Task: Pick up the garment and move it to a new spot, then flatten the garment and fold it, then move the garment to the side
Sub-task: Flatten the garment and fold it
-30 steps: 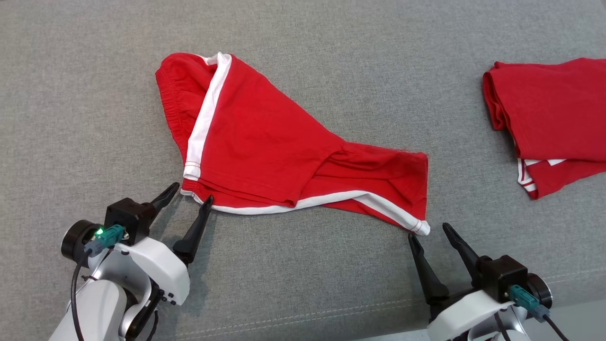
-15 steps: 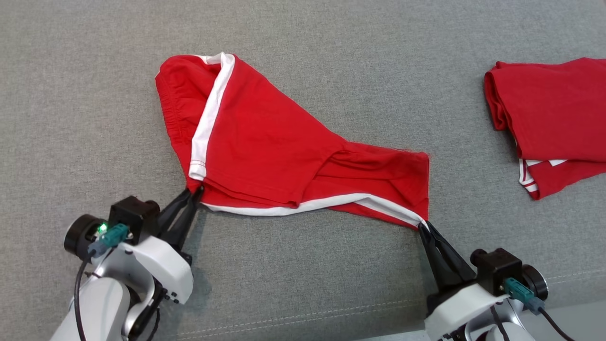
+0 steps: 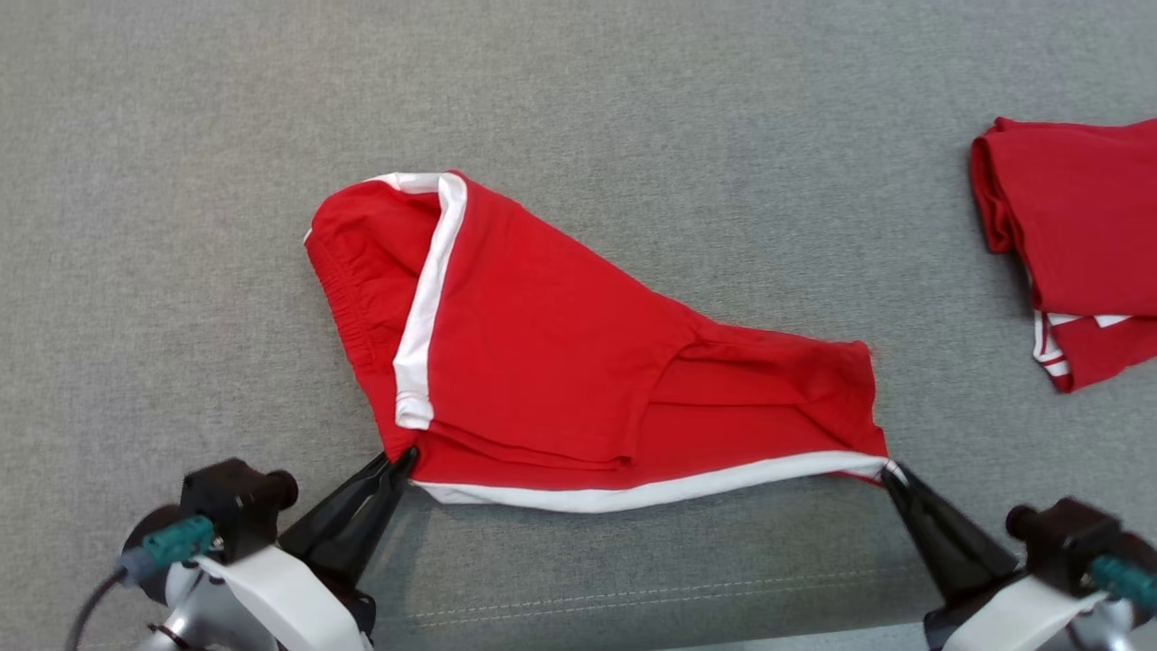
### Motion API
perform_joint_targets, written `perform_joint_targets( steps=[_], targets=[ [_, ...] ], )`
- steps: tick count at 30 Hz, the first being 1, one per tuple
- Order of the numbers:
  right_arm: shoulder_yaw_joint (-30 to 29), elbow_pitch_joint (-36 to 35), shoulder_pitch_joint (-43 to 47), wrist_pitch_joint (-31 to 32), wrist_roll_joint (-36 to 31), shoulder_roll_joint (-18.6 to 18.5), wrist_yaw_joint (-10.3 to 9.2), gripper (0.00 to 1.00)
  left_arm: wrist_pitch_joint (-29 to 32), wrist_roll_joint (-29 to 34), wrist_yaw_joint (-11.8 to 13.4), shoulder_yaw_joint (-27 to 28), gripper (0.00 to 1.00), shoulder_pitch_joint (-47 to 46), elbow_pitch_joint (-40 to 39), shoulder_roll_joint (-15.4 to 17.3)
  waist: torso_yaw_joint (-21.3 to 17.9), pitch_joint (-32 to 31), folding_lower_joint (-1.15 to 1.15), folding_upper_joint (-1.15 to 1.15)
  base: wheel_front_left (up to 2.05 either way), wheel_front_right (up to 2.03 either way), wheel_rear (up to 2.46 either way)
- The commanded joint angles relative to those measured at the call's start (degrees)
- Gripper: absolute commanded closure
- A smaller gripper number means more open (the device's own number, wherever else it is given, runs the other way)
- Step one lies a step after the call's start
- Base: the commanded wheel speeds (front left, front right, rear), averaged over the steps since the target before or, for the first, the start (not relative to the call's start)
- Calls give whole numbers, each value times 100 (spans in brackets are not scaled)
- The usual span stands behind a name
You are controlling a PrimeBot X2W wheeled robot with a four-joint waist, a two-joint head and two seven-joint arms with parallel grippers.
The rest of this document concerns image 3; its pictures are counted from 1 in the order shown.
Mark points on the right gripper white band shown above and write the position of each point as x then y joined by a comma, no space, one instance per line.
1012,619

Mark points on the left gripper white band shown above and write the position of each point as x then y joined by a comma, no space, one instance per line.
289,606

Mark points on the red shorts white side stripes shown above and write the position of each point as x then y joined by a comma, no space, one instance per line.
542,362

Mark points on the red Bulls jersey white sleeves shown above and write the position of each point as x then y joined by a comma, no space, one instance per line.
1085,226

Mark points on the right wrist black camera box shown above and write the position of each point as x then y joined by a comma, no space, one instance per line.
1067,542

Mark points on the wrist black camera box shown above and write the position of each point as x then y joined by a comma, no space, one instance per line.
230,502
1067,542

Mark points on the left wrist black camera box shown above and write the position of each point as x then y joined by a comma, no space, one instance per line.
230,502

